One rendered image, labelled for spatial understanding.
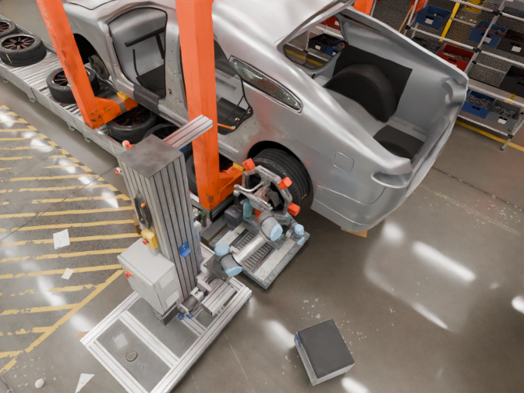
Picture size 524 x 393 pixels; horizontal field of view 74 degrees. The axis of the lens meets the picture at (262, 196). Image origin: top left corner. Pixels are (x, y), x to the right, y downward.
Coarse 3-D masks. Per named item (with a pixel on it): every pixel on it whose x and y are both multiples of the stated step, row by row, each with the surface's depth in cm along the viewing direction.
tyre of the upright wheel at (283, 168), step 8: (264, 152) 327; (272, 152) 321; (280, 152) 320; (256, 160) 319; (264, 160) 313; (272, 160) 313; (280, 160) 313; (288, 160) 314; (296, 160) 317; (272, 168) 310; (280, 168) 307; (288, 168) 309; (296, 168) 313; (280, 176) 310; (288, 176) 306; (296, 176) 312; (304, 176) 318; (296, 184) 310; (304, 184) 318; (296, 192) 311; (304, 192) 319; (296, 200) 316; (304, 200) 328
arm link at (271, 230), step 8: (272, 216) 262; (264, 224) 257; (272, 224) 255; (264, 232) 254; (272, 232) 252; (280, 232) 257; (256, 240) 256; (264, 240) 256; (272, 240) 256; (248, 248) 257; (256, 248) 257; (232, 256) 259; (240, 256) 258; (248, 256) 258; (224, 264) 259; (232, 264) 256; (240, 264) 257; (232, 272) 257
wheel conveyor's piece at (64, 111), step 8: (104, 80) 525; (32, 88) 497; (104, 88) 523; (112, 88) 521; (40, 96) 496; (48, 96) 502; (96, 96) 509; (104, 96) 510; (112, 96) 511; (48, 104) 494; (56, 104) 475; (64, 104) 492; (72, 104) 493; (56, 112) 493; (64, 112) 473; (72, 112) 481; (64, 120) 492; (72, 120) 472; (72, 128) 498
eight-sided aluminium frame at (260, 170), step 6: (258, 168) 312; (264, 168) 313; (246, 174) 326; (252, 174) 320; (264, 174) 308; (270, 174) 310; (246, 180) 340; (270, 180) 309; (276, 180) 304; (246, 186) 344; (252, 192) 349; (282, 192) 307; (288, 192) 311; (288, 198) 310; (288, 204) 313
